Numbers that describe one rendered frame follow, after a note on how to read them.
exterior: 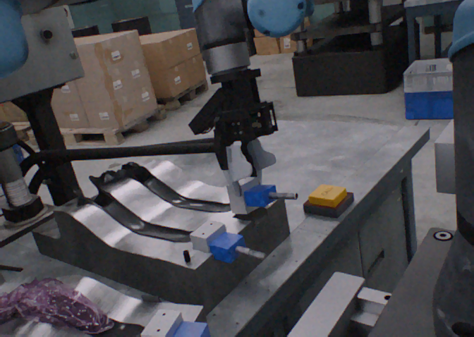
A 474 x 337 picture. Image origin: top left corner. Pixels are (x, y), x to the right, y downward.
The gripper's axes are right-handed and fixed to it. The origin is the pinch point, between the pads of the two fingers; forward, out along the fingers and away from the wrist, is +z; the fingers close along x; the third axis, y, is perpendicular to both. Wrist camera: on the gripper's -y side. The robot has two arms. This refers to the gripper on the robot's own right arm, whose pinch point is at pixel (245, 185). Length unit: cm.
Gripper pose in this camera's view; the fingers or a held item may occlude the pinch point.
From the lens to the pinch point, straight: 87.4
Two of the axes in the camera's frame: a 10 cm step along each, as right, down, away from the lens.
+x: 6.2, -2.7, 7.3
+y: 7.5, -0.4, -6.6
